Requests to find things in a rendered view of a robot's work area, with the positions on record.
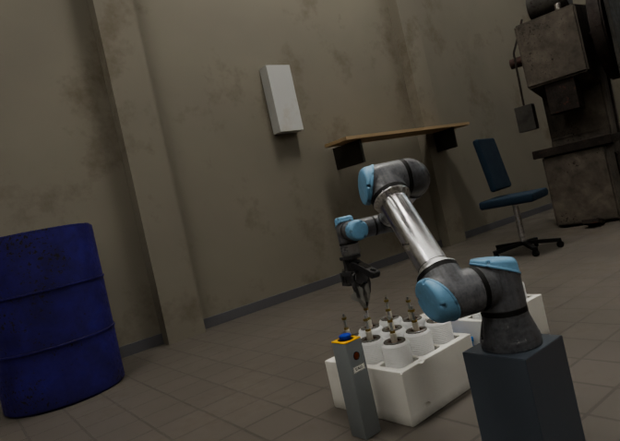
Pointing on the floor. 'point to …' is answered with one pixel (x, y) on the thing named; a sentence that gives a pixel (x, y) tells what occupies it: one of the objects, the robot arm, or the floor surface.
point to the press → (575, 96)
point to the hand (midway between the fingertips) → (366, 303)
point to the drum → (53, 321)
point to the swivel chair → (492, 161)
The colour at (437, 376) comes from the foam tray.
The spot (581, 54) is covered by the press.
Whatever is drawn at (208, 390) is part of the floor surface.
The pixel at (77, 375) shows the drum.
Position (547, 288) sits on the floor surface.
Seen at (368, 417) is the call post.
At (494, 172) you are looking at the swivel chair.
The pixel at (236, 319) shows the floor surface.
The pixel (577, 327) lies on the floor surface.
